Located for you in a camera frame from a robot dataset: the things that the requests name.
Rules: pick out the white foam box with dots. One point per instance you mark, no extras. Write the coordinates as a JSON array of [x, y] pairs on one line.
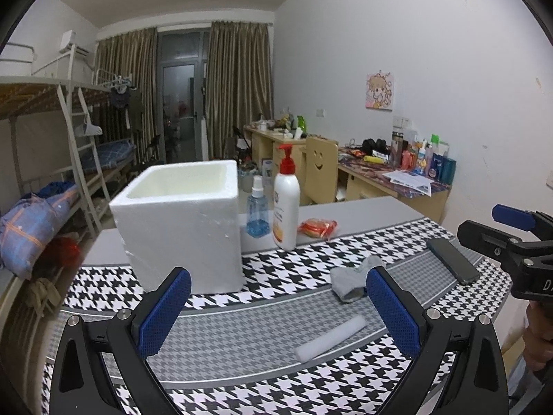
[[181, 233]]

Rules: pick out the red plastic bag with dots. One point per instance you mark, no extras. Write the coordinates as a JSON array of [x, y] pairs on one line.
[[62, 253]]

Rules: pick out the cartoon wall poster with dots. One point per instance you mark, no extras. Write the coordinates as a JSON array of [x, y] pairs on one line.
[[380, 90]]

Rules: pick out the houndstooth table mat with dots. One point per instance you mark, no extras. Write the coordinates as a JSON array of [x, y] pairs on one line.
[[268, 307]]

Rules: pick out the blue quilt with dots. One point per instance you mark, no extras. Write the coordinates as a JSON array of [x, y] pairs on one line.
[[34, 224]]

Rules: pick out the yellow tube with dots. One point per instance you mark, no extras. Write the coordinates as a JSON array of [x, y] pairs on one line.
[[373, 160]]

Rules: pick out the white foam roll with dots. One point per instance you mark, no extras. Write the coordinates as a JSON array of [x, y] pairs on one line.
[[330, 339]]

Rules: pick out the person's right hand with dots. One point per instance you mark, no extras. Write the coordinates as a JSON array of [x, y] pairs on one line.
[[540, 341]]

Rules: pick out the wooden chair with smiley cutout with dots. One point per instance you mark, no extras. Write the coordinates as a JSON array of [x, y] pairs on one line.
[[319, 173]]

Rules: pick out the green bottle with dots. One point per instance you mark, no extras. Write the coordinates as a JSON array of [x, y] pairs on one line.
[[301, 123]]

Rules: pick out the light wooden desk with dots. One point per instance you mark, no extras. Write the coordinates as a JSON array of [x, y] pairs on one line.
[[363, 186], [263, 145]]

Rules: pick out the white air conditioner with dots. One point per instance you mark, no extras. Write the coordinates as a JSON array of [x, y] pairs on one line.
[[73, 45]]

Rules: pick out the printed desk mat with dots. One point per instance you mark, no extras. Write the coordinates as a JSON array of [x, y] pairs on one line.
[[358, 165]]

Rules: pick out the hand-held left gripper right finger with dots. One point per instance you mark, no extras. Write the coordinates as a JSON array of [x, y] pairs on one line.
[[393, 307]]

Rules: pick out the glass balcony door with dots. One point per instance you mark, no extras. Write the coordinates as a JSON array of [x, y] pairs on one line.
[[181, 95]]

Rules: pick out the red snack packet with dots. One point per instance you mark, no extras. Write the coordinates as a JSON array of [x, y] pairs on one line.
[[317, 228]]

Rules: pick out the row of toiletry bottles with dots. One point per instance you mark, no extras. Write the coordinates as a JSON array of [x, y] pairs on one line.
[[425, 160]]

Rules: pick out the grey sock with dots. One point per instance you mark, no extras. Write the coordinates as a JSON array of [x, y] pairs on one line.
[[350, 283]]

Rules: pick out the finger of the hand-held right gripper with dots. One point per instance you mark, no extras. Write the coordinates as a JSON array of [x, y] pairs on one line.
[[488, 242], [510, 217]]

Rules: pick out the white paper sheets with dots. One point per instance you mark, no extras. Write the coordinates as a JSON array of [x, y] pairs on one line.
[[410, 180]]

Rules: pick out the white metal bunk bed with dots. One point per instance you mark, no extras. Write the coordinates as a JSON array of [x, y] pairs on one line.
[[101, 78], [65, 95]]

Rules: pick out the blue checked bedding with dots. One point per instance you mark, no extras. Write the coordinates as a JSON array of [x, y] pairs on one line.
[[114, 153]]

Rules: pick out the blue spray bottle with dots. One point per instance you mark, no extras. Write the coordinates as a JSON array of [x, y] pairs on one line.
[[258, 220]]

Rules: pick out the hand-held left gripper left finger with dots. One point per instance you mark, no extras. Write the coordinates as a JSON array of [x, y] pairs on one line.
[[166, 307]]

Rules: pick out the hanging dark clothes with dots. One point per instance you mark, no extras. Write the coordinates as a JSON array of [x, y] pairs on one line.
[[119, 97]]

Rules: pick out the white pump bottle red pump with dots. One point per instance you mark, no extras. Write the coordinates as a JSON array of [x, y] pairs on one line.
[[286, 207]]

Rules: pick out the black smartphone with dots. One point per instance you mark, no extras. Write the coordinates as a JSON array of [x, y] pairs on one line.
[[453, 261]]

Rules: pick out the white double wall socket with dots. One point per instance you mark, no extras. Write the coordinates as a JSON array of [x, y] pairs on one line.
[[401, 122]]

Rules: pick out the brown curtain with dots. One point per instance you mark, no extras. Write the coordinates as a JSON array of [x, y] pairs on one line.
[[237, 86], [129, 73]]

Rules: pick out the black headphones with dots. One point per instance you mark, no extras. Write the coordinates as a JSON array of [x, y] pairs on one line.
[[375, 146]]

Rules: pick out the white carton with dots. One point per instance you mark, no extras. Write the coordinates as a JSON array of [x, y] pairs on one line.
[[268, 168]]

